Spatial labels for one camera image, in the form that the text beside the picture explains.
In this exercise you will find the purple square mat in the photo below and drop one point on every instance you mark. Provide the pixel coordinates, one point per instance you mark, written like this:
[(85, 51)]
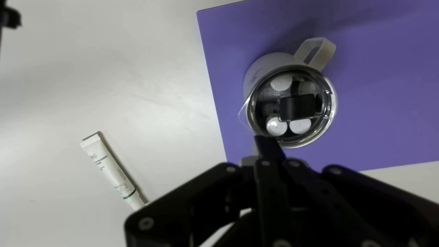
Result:
[(379, 91)]

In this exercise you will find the small black fixture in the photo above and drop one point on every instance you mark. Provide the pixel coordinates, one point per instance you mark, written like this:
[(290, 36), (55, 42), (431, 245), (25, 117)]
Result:
[(8, 16)]

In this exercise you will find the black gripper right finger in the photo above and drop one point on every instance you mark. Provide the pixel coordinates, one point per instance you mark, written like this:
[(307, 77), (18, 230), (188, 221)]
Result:
[(357, 206)]

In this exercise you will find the white marker pen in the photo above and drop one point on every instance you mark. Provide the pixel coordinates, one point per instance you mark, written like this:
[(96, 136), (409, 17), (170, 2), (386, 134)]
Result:
[(110, 169)]

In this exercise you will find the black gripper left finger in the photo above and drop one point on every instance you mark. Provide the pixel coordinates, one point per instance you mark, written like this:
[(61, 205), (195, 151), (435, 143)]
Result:
[(206, 201)]

